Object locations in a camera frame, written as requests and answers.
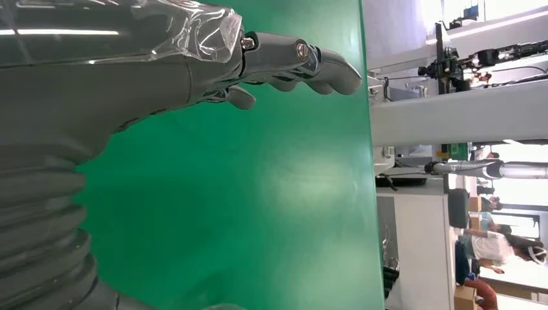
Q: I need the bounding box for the white robot stand with column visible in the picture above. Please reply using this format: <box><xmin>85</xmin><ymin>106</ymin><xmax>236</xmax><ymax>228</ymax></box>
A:
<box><xmin>368</xmin><ymin>77</ymin><xmax>548</xmax><ymax>176</ymax></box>

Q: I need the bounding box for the brown cardboard box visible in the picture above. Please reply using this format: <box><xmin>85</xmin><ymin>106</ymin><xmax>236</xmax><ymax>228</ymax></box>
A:
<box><xmin>454</xmin><ymin>285</ymin><xmax>478</xmax><ymax>310</ymax></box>

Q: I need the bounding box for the black office chair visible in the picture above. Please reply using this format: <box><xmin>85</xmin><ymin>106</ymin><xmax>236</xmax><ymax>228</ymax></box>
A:
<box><xmin>448</xmin><ymin>188</ymin><xmax>470</xmax><ymax>230</ymax></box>

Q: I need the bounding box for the green crate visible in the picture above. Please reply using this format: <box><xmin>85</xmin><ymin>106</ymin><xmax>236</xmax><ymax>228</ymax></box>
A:
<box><xmin>441</xmin><ymin>143</ymin><xmax>470</xmax><ymax>161</ymax></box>

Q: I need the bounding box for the white background table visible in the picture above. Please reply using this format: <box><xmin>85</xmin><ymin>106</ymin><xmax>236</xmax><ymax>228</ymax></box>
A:
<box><xmin>376</xmin><ymin>188</ymin><xmax>456</xmax><ymax>310</ymax></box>

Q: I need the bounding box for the person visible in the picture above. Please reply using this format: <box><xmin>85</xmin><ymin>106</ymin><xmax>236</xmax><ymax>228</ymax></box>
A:
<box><xmin>464</xmin><ymin>229</ymin><xmax>548</xmax><ymax>274</ymax></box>
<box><xmin>479</xmin><ymin>196</ymin><xmax>504</xmax><ymax>232</ymax></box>

